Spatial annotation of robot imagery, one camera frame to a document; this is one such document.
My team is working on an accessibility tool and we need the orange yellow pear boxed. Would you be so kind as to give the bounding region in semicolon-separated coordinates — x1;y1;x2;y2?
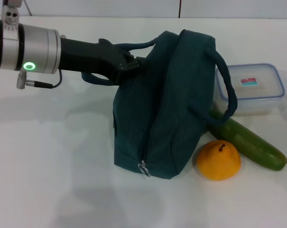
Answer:
196;140;241;181

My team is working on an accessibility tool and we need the green cucumber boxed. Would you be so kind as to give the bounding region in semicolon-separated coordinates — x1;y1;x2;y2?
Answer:
207;106;287;171

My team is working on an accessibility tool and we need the dark teal insulated lunch bag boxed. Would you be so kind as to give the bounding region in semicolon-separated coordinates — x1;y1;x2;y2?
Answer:
81;29;238;181

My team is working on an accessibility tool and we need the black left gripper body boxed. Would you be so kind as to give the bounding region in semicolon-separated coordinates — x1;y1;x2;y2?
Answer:
57;35;134;86

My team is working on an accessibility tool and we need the clear plastic food container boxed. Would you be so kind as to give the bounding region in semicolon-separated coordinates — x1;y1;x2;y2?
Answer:
215;63;285;116

